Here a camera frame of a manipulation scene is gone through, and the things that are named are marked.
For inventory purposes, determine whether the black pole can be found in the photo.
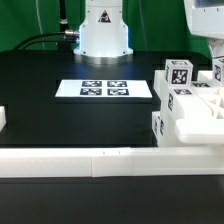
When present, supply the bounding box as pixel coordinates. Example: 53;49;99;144
58;0;68;32

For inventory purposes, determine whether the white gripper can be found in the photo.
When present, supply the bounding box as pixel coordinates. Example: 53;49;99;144
183;0;224;59

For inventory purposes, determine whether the black cable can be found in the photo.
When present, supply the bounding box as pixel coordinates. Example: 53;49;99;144
13;29;81;51

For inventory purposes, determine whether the white front fence bar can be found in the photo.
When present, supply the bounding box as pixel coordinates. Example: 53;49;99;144
0;147;224;178

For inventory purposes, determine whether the white chair back frame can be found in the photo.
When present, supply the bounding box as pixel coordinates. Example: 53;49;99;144
154;70;224;147

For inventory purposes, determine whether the white base tag plate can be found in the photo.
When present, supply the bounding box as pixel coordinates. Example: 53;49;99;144
55;79;152;99

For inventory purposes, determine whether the white left fence piece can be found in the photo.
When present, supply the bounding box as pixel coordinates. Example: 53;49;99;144
0;106;6;132

